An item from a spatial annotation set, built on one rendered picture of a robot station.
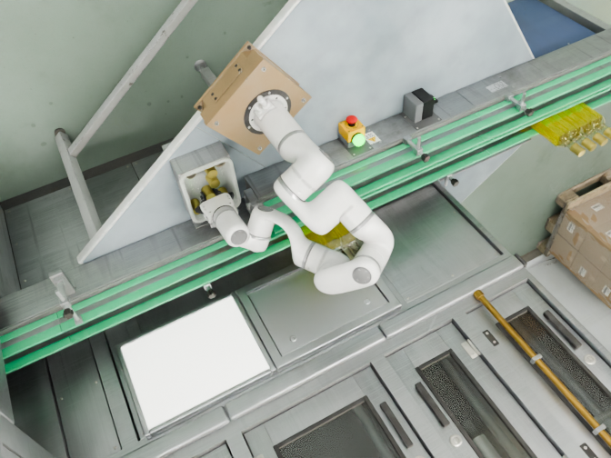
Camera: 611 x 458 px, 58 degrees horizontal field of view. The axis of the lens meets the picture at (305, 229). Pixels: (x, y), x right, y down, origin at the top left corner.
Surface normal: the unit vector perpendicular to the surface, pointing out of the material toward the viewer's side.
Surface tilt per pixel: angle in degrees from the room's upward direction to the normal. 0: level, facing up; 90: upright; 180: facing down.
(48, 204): 90
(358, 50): 0
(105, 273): 90
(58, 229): 90
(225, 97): 85
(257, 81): 5
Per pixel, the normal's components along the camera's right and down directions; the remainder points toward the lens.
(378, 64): 0.47, 0.66
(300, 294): -0.06, -0.64
